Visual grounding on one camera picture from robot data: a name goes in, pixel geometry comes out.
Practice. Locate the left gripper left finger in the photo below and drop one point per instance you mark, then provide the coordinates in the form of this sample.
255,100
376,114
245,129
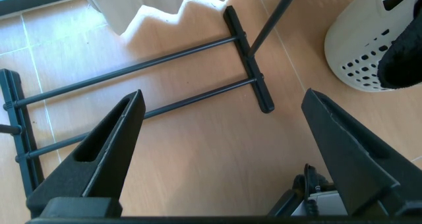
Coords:
108,171

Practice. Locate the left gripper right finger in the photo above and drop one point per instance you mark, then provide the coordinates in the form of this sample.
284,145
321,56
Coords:
359,171

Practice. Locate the beige curtain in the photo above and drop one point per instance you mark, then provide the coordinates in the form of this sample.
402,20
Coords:
115,6

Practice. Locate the white laundry basket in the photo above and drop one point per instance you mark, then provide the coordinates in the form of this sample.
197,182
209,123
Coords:
356,29

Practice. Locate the black clothes rack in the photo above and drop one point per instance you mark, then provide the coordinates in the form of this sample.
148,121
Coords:
249,64

